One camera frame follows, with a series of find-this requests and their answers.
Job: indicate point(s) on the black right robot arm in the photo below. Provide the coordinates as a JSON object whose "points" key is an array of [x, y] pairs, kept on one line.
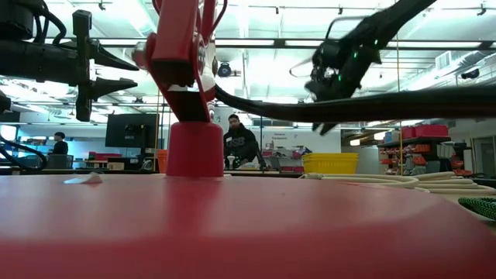
{"points": [[399, 15]]}

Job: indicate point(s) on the black ceiling spotlight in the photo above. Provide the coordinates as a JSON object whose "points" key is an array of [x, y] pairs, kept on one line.
{"points": [[224, 70]]}

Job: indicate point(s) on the red desk lamp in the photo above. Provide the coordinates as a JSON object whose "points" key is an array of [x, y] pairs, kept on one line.
{"points": [[193, 151]]}

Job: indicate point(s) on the white label sticker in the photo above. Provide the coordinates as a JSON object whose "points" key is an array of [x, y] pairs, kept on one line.
{"points": [[85, 179]]}

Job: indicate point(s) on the dark shelf unit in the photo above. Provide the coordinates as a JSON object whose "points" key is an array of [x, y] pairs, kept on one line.
{"points": [[414, 141]]}

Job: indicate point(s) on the black monitor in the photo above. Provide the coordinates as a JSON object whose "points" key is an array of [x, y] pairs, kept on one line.
{"points": [[131, 129]]}

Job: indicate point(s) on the person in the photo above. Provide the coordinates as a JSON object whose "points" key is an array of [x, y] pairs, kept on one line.
{"points": [[238, 143], [60, 147]]}

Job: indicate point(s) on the grey chair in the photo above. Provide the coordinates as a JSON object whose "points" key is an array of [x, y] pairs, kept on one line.
{"points": [[60, 161]]}

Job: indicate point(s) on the small red storage bin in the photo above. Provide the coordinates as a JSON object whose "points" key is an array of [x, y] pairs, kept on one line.
{"points": [[408, 133]]}

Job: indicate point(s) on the yellow plastic bin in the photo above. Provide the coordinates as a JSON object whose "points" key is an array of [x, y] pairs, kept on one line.
{"points": [[329, 163]]}

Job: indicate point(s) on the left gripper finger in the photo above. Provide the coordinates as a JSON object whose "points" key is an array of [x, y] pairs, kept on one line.
{"points": [[106, 58], [108, 85]]}

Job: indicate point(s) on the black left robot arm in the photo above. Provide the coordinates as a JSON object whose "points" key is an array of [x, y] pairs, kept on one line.
{"points": [[19, 62]]}

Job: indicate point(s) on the large red storage bin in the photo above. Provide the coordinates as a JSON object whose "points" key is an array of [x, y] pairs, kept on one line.
{"points": [[431, 130]]}

